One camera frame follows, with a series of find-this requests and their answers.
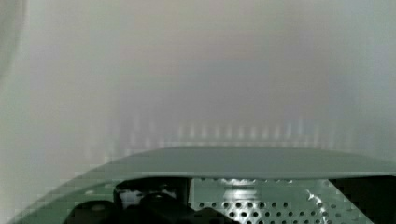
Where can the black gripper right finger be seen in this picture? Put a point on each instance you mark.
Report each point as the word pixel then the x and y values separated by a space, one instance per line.
pixel 375 196

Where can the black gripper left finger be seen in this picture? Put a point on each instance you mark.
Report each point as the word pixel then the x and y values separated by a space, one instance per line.
pixel 153 200

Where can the mint green strainer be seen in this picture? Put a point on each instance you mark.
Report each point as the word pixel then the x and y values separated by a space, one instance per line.
pixel 251 185

